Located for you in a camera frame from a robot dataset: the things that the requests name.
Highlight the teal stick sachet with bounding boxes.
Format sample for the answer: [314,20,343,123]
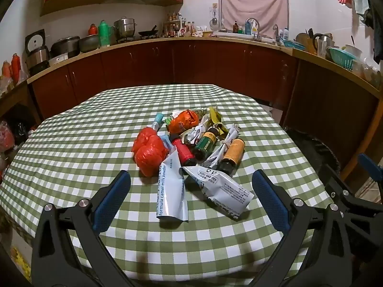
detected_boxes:
[151,113,165,130]

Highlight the red-brown base cabinets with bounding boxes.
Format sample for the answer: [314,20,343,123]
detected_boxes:
[28,37,300,117]

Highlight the orange snack packet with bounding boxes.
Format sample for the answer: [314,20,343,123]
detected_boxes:
[168,109,199,133]

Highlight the steel rice cooker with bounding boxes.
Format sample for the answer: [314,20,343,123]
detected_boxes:
[25,29,50,69]

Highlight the black wok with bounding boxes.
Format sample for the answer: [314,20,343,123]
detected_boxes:
[138,25,158,38]

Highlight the green thermos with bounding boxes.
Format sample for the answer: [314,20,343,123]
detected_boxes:
[98,20,115,47]

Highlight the steel kettle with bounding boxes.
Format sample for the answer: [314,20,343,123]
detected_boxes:
[313,33,334,57]

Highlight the white and blue sachet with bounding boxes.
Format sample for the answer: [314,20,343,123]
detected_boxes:
[156,151,189,223]

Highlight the red labelled small bottle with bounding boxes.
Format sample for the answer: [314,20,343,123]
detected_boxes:
[171,138,198,166]

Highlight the green labelled small bottle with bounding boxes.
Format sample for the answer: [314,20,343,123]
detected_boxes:
[193,127,219,160]

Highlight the white printed sachet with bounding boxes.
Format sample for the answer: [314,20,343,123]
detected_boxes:
[182,166,255,219]

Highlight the teal plastic basket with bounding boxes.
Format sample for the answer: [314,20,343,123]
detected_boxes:
[326,47,358,70]

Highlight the dark hanging cloth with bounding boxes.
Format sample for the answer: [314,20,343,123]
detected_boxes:
[363,0,383,63]

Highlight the black trash bin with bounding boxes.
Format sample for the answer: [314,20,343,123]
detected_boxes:
[289,127,342,192]

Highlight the steel bowl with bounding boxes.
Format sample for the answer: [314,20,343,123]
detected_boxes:
[78,34,100,53]

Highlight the yellow wrapper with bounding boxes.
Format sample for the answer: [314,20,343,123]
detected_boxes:
[208,107,229,136]

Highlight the white paper wrapper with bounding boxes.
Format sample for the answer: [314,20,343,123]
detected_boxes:
[202,124,241,169]

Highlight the steel sink faucet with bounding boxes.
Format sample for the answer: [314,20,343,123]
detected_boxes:
[245,17,261,39]

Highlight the orange plastic bottle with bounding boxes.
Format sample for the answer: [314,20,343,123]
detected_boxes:
[11,53,21,83]

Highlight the yellow labelled small bottle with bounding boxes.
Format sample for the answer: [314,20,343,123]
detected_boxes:
[217,138,246,175]

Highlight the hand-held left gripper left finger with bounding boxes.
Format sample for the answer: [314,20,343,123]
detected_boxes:
[31,170,132,287]

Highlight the wooden counter unit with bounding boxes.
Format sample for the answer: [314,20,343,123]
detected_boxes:
[283,49,383,186]

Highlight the steel stockpot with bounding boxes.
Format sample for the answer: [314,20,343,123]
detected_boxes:
[114,17,136,39]

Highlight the black lidded pot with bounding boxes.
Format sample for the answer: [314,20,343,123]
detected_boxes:
[50,36,81,60]

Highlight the pink window curtain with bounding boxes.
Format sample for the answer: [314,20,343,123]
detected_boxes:
[221,0,289,39]

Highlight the red plastic bag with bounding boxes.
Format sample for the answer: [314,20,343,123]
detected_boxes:
[132,127,169,177]

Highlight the group of seasoning bottles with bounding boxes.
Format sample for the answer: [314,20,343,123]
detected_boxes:
[162,12,198,37]

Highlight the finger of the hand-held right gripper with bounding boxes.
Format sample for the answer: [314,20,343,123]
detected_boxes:
[357,153,383,181]
[326,176,383,216]

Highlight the green checked tablecloth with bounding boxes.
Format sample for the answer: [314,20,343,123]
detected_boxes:
[0,84,332,287]

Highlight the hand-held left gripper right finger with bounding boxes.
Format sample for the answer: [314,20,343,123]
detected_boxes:
[252,169,364,287]

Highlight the hanging metal strainer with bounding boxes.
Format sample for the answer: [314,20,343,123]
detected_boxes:
[209,6,219,30]

